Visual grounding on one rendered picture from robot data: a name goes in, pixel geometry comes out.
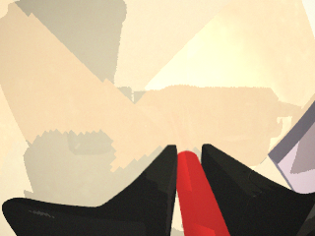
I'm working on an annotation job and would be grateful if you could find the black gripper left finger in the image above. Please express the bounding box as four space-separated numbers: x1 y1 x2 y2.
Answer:
1 145 177 236

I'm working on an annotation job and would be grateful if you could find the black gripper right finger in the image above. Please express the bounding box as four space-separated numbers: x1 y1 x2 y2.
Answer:
201 145 315 236

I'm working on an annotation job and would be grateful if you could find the red peg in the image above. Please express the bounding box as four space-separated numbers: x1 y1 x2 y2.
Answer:
177 150 231 236

